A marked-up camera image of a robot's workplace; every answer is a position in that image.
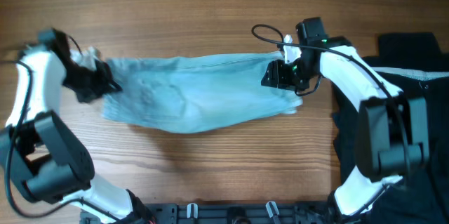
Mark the black mounting rail base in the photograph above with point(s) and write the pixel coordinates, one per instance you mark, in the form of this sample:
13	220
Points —
297	213

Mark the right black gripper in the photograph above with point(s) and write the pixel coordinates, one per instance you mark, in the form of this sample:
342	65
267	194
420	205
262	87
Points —
275	75

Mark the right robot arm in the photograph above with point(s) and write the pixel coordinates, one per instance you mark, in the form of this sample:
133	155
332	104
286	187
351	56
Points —
391	130

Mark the light blue denim jeans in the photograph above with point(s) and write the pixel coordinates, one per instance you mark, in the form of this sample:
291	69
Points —
193	95

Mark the black clothes pile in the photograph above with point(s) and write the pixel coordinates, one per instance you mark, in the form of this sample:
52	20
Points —
415	63

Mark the white rail clip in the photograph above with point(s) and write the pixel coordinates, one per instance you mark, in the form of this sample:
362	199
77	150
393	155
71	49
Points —
192	211
272	209

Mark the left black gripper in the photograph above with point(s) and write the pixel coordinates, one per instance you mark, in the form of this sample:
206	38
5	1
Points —
111	85

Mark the left white rail clip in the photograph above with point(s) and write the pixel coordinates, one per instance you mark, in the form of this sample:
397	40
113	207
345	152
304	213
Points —
192	211

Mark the right white rail clip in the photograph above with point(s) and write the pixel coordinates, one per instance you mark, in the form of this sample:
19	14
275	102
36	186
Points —
272	209

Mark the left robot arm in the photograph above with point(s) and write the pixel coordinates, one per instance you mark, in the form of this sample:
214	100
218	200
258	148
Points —
42	159

